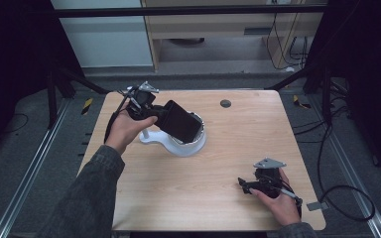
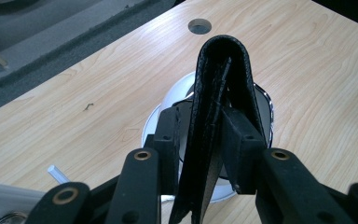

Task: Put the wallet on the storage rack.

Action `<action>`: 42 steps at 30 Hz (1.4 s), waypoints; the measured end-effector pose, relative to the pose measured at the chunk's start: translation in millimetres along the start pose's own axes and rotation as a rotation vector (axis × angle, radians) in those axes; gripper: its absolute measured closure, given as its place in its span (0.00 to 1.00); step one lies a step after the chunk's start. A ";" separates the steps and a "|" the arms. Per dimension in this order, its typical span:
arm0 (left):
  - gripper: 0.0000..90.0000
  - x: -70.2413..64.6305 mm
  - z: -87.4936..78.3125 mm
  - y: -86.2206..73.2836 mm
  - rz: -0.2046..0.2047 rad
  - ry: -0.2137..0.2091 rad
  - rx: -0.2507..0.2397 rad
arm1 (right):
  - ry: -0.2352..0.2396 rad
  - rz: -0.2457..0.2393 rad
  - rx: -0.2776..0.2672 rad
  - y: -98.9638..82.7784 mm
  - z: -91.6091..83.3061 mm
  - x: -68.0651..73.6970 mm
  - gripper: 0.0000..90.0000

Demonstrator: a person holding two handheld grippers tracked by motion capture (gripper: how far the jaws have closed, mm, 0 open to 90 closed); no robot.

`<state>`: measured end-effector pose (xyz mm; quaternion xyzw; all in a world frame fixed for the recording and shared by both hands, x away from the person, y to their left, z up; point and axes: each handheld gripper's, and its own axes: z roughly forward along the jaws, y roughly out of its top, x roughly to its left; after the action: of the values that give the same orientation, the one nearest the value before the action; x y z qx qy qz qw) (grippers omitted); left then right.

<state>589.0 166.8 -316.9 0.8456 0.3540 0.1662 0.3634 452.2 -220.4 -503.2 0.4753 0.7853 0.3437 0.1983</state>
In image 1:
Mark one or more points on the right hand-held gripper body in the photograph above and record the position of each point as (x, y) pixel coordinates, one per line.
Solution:
(268, 180)

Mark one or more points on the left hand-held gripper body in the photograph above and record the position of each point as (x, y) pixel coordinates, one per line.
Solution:
(142, 102)

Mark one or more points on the white bowl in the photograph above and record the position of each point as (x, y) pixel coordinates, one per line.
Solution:
(200, 132)

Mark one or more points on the person's right hand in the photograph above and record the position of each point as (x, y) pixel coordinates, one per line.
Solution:
(279, 206)

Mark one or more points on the person's left hand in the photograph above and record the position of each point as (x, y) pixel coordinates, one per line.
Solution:
(125, 129)

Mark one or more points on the white stand with hook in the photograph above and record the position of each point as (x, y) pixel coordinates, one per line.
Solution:
(178, 148)

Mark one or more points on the yellow black tape piece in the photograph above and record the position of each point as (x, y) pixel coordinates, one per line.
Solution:
(300, 102)
(87, 106)

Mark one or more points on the grey tape strip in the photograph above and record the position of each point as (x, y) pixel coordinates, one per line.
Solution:
(317, 206)

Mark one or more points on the grey table grommet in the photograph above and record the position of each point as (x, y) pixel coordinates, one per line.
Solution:
(225, 103)

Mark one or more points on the white cabinet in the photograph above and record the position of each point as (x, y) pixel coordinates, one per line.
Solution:
(105, 39)

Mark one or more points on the black metal stand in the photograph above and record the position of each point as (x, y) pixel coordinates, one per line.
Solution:
(326, 95)
(51, 99)

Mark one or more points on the wooden shelf unit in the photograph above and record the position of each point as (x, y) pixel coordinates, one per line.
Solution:
(211, 28)

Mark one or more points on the black horizontal bar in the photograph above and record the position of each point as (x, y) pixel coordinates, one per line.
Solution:
(178, 10)

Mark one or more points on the aluminium rail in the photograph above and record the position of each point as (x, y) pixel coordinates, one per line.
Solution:
(354, 172)
(29, 172)

